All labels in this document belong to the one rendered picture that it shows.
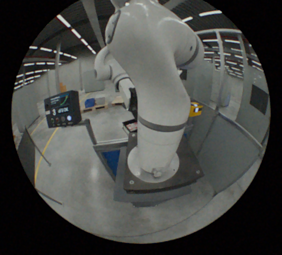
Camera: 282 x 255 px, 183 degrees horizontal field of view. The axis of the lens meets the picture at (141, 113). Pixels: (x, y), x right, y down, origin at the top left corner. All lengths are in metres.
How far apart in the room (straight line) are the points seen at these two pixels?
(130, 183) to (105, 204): 1.10
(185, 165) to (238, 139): 0.86
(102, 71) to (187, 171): 0.51
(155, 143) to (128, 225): 1.25
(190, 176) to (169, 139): 0.21
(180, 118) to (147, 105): 0.06
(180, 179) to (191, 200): 1.15
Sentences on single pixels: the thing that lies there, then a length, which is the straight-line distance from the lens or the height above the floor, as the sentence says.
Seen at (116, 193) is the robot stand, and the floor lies 0.93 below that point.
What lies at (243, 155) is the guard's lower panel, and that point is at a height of 0.78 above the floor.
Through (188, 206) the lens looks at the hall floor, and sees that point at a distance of 1.44.
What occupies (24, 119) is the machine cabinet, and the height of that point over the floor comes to 0.59.
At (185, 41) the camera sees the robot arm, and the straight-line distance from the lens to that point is 0.15.
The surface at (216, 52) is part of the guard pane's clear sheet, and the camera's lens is 1.23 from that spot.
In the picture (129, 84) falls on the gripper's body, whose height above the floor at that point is 1.25.
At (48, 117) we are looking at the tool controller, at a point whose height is 1.14.
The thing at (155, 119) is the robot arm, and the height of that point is 1.22.
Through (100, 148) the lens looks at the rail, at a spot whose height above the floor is 0.83.
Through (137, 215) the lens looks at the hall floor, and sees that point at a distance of 1.30.
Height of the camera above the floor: 1.29
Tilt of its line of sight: 26 degrees down
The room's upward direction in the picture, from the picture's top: straight up
